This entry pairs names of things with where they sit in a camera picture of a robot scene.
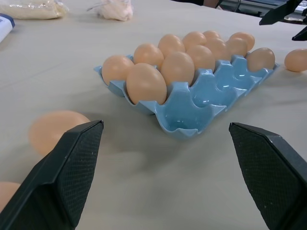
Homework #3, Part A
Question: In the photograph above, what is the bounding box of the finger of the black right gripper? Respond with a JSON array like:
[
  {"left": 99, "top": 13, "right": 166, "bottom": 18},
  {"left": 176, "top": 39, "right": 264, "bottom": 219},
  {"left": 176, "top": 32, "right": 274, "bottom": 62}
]
[
  {"left": 292, "top": 25, "right": 307, "bottom": 41},
  {"left": 259, "top": 0, "right": 302, "bottom": 26}
]

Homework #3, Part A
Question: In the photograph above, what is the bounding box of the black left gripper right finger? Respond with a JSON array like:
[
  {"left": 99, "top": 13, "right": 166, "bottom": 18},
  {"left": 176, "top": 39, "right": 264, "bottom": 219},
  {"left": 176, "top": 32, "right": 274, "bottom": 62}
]
[{"left": 228, "top": 122, "right": 307, "bottom": 230}]

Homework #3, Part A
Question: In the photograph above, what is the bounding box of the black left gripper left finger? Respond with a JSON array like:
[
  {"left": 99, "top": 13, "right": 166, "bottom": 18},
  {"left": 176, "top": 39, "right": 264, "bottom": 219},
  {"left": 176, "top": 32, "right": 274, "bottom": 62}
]
[{"left": 0, "top": 120, "right": 105, "bottom": 230}]

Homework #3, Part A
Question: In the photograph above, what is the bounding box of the light blue egg tray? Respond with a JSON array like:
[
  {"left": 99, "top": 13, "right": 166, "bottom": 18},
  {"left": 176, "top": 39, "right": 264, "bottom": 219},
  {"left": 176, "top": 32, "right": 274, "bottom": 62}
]
[{"left": 93, "top": 54, "right": 281, "bottom": 140}]

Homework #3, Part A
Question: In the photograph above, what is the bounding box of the tan egg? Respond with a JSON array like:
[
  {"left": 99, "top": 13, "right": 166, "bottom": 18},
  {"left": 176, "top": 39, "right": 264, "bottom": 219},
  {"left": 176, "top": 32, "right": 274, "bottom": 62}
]
[
  {"left": 126, "top": 63, "right": 167, "bottom": 105},
  {"left": 182, "top": 31, "right": 208, "bottom": 50},
  {"left": 101, "top": 55, "right": 135, "bottom": 86},
  {"left": 186, "top": 45, "right": 216, "bottom": 73},
  {"left": 245, "top": 47, "right": 276, "bottom": 73},
  {"left": 133, "top": 43, "right": 165, "bottom": 69},
  {"left": 225, "top": 37, "right": 248, "bottom": 58},
  {"left": 229, "top": 32, "right": 256, "bottom": 52},
  {"left": 284, "top": 48, "right": 307, "bottom": 72},
  {"left": 157, "top": 34, "right": 187, "bottom": 58},
  {"left": 160, "top": 51, "right": 195, "bottom": 86},
  {"left": 28, "top": 110, "right": 91, "bottom": 156},
  {"left": 0, "top": 181, "right": 22, "bottom": 213},
  {"left": 205, "top": 37, "right": 231, "bottom": 61},
  {"left": 201, "top": 30, "right": 222, "bottom": 40}
]

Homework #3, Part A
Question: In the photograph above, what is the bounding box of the crumpled white plastic bag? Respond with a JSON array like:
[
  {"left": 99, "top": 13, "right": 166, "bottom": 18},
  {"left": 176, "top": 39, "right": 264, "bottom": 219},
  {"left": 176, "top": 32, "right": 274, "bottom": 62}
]
[{"left": 86, "top": 0, "right": 134, "bottom": 22}]

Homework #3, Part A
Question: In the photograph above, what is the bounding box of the white and blue box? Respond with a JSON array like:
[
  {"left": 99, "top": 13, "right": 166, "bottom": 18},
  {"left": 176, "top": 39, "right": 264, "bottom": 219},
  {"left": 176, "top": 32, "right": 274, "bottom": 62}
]
[{"left": 0, "top": 13, "right": 15, "bottom": 44}]

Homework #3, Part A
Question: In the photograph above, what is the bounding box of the clear bag of pale grains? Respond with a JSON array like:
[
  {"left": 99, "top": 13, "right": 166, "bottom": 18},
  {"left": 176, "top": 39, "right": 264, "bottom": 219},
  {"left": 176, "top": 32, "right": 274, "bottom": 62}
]
[{"left": 0, "top": 0, "right": 70, "bottom": 20}]

